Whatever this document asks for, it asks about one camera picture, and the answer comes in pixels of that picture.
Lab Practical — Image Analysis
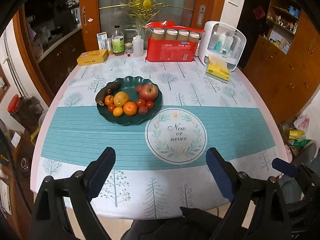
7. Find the small yellow orange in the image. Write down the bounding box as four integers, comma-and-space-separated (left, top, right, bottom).
112, 107, 124, 117

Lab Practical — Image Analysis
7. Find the large yellow orange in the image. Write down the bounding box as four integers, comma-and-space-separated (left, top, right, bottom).
113, 91, 130, 107

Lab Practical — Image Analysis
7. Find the wrinkled red fruit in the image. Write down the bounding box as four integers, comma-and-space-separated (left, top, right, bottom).
138, 106, 149, 115

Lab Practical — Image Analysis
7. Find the dark overripe banana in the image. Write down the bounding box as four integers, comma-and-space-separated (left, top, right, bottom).
95, 81, 121, 106

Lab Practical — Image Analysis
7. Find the small cherry tomato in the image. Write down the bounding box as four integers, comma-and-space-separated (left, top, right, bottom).
145, 101, 155, 109

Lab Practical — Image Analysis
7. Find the patterned tablecloth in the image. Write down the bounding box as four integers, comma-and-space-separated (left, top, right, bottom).
30, 56, 287, 219

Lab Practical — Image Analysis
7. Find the cherry tomato left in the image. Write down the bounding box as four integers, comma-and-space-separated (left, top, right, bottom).
107, 104, 116, 113

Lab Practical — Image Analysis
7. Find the red lidded bin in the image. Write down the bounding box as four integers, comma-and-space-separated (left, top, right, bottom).
7, 94, 22, 114

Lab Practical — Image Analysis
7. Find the tangerine with stem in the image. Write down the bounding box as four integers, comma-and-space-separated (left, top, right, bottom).
104, 95, 114, 106

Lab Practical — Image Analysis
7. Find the large orange tangerine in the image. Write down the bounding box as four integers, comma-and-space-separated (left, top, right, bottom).
123, 101, 138, 116

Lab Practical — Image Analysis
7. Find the tomato near apple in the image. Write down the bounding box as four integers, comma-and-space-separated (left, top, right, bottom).
136, 99, 146, 108

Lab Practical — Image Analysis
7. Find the dark green wavy plate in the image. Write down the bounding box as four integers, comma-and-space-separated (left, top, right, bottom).
95, 76, 163, 125

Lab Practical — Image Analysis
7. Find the red strawberry-like fruit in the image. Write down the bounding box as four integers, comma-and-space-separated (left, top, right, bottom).
135, 85, 143, 93

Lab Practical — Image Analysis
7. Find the yellow tissue pack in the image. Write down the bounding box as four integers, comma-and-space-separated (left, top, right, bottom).
206, 54, 230, 83

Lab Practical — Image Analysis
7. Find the red apple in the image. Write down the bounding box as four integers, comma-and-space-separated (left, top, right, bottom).
139, 83, 158, 101

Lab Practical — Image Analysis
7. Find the yellow tin box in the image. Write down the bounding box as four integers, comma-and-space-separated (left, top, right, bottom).
77, 49, 108, 66

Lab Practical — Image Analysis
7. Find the white cosmetics storage box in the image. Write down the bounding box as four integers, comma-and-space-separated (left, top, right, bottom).
198, 21, 247, 72

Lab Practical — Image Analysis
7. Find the metal can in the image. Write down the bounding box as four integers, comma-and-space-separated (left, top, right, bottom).
105, 38, 113, 55

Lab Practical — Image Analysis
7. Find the small glass jar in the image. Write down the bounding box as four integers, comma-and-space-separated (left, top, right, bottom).
124, 42, 133, 55

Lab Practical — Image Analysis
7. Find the glass bottle green label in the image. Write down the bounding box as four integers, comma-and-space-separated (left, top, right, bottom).
112, 25, 125, 56

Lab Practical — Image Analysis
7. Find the white blue small box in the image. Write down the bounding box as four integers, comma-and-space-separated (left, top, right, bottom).
97, 31, 108, 50

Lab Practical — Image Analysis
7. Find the white squeeze bottle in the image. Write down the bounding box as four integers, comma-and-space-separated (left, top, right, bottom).
125, 29, 144, 57

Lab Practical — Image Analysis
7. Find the red paper cup package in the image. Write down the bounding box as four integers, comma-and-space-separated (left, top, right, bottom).
145, 21, 206, 62

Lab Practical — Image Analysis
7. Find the glass door gold ornament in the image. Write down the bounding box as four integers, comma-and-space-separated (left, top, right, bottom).
79, 0, 225, 51

